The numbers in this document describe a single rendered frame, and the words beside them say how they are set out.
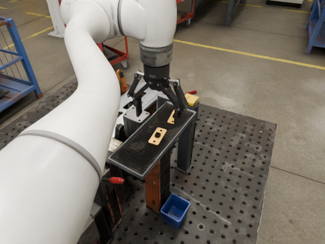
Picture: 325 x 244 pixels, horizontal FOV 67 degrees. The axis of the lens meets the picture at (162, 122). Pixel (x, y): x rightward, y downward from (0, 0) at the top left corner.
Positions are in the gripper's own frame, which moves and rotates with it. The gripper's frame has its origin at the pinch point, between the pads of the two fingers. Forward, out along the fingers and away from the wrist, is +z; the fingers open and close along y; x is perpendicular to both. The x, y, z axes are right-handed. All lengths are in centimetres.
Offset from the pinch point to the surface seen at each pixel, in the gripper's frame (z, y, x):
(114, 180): 10.6, -5.0, -21.5
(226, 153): 55, 23, 46
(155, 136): 8.6, -0.6, -1.0
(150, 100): 25, -21, 38
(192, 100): 8.9, 5.0, 25.5
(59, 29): 115, -321, 284
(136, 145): 8.9, -5.0, -7.1
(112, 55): 98, -156, 202
